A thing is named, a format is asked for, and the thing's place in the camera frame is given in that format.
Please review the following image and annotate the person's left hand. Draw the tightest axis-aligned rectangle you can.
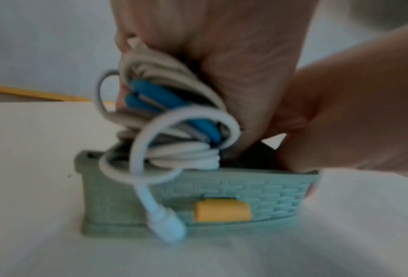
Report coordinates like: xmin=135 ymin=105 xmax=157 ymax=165
xmin=109 ymin=0 xmax=322 ymax=161

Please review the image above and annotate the blue cable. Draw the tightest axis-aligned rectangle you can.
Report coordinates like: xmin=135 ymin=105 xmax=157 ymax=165
xmin=123 ymin=79 xmax=225 ymax=145

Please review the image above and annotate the person's right hand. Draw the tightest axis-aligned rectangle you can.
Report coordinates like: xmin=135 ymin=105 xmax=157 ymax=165
xmin=258 ymin=18 xmax=408 ymax=174

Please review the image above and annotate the tangle of white charging cables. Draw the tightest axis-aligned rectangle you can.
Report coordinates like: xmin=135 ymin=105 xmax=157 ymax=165
xmin=93 ymin=37 xmax=243 ymax=245

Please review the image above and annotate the pink green drawer box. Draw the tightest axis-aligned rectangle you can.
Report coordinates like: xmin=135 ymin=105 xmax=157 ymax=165
xmin=74 ymin=140 xmax=323 ymax=239

